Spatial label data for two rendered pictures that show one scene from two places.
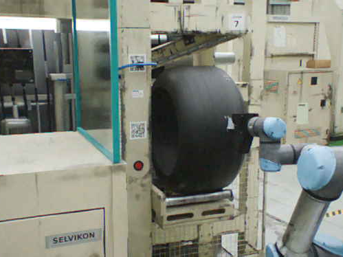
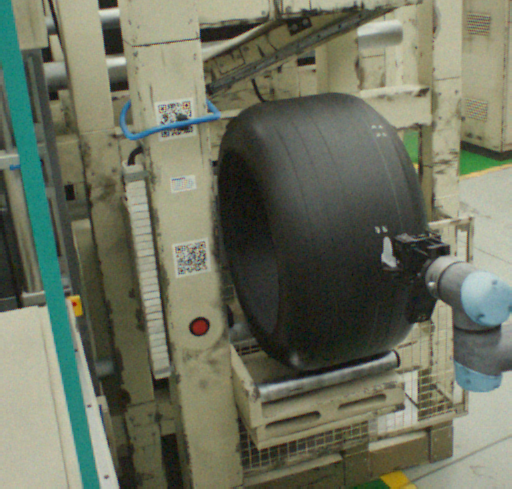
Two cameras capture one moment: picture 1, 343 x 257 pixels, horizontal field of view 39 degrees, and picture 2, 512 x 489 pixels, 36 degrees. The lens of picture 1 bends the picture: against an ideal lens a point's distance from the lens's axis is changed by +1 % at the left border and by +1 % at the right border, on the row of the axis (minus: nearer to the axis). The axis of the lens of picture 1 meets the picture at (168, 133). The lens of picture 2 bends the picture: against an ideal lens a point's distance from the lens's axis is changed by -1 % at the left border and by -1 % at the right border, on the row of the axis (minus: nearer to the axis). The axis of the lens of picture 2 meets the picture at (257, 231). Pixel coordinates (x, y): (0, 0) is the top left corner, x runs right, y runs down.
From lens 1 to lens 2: 0.64 m
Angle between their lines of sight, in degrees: 12
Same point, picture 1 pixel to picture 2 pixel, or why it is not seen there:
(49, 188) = not seen: outside the picture
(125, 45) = (145, 83)
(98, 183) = not seen: outside the picture
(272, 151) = (482, 351)
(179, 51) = (278, 50)
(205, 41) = (335, 21)
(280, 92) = (495, 35)
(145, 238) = (227, 455)
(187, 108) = (293, 217)
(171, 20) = not seen: outside the picture
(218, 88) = (360, 164)
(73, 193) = not seen: outside the picture
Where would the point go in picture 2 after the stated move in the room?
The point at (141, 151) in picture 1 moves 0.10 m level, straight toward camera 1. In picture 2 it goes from (204, 298) to (201, 321)
